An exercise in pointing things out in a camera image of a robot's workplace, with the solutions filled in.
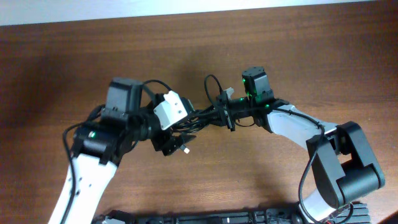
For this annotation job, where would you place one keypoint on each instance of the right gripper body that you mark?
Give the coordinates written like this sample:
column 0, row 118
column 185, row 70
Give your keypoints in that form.
column 239, row 107

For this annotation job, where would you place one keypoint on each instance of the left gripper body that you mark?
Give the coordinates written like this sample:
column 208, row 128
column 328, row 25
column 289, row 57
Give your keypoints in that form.
column 161, row 139

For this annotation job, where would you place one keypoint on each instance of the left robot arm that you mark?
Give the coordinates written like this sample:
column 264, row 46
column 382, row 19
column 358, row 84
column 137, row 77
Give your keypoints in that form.
column 95, row 147

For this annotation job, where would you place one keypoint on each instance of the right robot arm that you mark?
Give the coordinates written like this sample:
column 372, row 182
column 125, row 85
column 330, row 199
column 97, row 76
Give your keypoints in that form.
column 342, row 166

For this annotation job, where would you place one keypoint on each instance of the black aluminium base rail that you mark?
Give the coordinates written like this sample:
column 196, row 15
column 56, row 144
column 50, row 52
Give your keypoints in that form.
column 270, row 216

